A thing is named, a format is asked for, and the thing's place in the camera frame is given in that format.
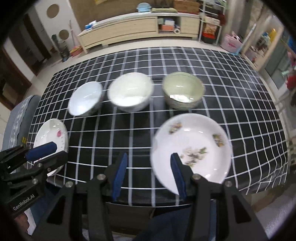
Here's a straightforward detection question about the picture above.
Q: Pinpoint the plain white bowl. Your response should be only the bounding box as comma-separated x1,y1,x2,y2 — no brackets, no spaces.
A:
107,72,154,113

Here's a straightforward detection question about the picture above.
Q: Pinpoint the green patterned bowl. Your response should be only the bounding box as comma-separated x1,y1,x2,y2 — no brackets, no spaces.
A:
162,72,206,110

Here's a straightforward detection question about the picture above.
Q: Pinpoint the white bluish bowl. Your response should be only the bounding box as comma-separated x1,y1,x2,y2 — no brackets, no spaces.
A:
68,81,103,117

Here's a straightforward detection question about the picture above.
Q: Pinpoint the light blue plastic basket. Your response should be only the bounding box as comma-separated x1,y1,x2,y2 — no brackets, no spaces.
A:
137,3,152,13

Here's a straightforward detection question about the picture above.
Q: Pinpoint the cream TV cabinet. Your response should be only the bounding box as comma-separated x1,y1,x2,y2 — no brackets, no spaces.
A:
77,12,200,53

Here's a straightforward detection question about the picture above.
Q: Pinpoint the brown cardboard box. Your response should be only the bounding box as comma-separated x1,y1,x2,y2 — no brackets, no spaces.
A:
174,0,200,15

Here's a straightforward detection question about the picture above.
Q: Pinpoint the pink gift bag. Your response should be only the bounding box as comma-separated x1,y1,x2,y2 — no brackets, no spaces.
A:
220,32,242,53

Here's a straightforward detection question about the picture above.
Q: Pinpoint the red broom and dustpan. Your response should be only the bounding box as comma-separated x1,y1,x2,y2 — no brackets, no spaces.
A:
69,21,83,57

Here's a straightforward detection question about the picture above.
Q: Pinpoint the grey embroidered cushion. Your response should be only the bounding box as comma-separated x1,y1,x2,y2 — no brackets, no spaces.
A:
1,95,41,151

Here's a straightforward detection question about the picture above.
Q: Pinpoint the brown floral white plate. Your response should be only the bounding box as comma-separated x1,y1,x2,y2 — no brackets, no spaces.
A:
150,113,232,194

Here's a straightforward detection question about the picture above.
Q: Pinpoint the black white checkered tablecloth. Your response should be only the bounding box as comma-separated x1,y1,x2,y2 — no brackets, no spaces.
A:
27,47,290,207

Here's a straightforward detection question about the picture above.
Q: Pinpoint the white metal shelf rack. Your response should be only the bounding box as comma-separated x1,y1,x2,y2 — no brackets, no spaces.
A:
197,0,227,45

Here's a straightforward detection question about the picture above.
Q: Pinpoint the leaning arched mirror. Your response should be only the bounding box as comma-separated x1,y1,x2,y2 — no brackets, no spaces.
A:
241,23,284,71

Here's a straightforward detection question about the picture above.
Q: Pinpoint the pink flower white plate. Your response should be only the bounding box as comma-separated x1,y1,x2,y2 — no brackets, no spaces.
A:
33,118,69,164

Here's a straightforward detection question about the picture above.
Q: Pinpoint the upright vacuum cleaner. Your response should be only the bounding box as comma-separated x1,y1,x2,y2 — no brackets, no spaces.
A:
51,35,70,62

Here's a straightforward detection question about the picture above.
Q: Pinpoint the green folded cloth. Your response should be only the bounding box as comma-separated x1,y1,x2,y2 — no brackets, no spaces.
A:
151,8,178,13

